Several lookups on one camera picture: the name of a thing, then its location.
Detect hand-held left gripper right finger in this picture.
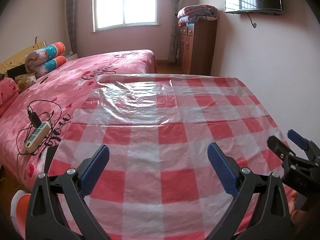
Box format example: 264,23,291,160
206,142,292,240

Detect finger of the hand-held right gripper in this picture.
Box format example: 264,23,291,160
267,135,297,161
287,129,320,165

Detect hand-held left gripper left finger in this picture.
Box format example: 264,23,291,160
25,144,110,240

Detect person's right hand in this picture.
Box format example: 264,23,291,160
287,191,307,227

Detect white power strip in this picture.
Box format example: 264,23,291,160
24,121,51,153

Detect red white checked plastic tablecloth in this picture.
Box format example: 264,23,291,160
45,73,298,240

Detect black charger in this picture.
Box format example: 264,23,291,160
27,109,42,128

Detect bed with pink sheet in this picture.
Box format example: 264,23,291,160
0,49,157,190

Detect brown patterned pillow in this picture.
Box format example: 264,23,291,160
14,73,38,93

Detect pink pillow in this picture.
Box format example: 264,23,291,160
0,77,19,117

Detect brown wooden cabinet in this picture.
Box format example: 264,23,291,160
179,20,218,76

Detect rolled cartoon print quilt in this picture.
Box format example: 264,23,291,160
25,41,67,77

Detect dark cloth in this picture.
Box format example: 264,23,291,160
7,64,27,77

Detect yellow headboard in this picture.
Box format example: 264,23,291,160
0,41,47,74

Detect grey patterned curtain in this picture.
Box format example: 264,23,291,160
169,0,184,63

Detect folded blankets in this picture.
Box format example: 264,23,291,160
177,4,220,27

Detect grey plaid curtain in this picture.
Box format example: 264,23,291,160
65,0,78,55

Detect window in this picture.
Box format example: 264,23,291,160
92,0,159,33

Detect black cable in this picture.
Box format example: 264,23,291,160
16,99,63,159

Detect metal wall bracket hook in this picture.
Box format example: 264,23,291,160
246,12,258,28

